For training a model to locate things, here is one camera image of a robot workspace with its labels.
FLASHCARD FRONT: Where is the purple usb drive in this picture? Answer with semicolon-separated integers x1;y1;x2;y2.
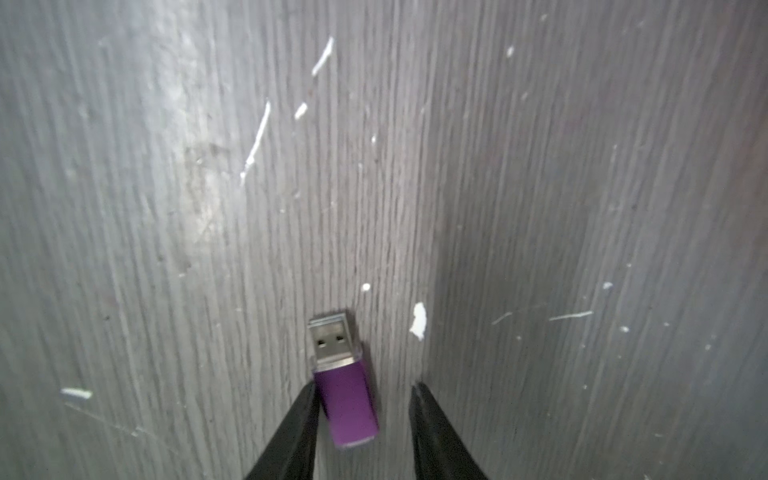
308;311;379;449

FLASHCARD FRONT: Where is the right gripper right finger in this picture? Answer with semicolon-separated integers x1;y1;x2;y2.
409;382;487;480

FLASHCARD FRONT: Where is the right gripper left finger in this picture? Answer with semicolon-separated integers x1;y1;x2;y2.
245;381;320;480

